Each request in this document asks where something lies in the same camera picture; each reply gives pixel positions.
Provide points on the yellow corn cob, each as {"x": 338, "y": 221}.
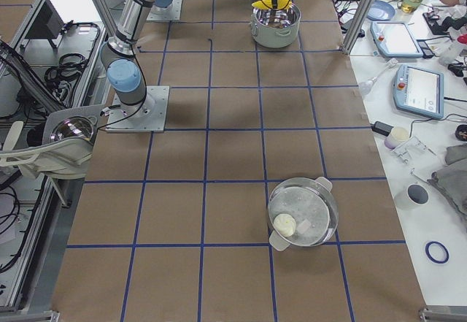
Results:
{"x": 266, "y": 4}

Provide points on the pale green electric pot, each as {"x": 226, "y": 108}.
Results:
{"x": 275, "y": 28}

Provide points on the blue plate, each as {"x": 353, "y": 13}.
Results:
{"x": 380, "y": 11}

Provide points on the upper teach pendant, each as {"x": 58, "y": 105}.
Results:
{"x": 394, "y": 40}

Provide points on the teach pendant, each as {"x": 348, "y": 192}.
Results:
{"x": 394, "y": 40}
{"x": 419, "y": 91}

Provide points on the black power adapter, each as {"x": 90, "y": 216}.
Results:
{"x": 381, "y": 128}

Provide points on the lower teach pendant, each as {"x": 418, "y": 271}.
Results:
{"x": 419, "y": 91}

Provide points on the glass bowl with bun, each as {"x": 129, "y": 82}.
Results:
{"x": 313, "y": 207}

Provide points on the white steamed bun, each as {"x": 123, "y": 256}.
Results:
{"x": 285, "y": 224}

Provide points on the steel bowl on chair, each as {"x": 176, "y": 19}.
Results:
{"x": 76, "y": 126}

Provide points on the white mug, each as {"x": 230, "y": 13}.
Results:
{"x": 412, "y": 196}

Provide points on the grey cloth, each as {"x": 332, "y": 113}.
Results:
{"x": 450, "y": 181}

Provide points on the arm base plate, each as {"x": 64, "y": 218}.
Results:
{"x": 150, "y": 116}
{"x": 165, "y": 11}

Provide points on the aluminium frame post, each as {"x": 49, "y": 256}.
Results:
{"x": 356, "y": 25}

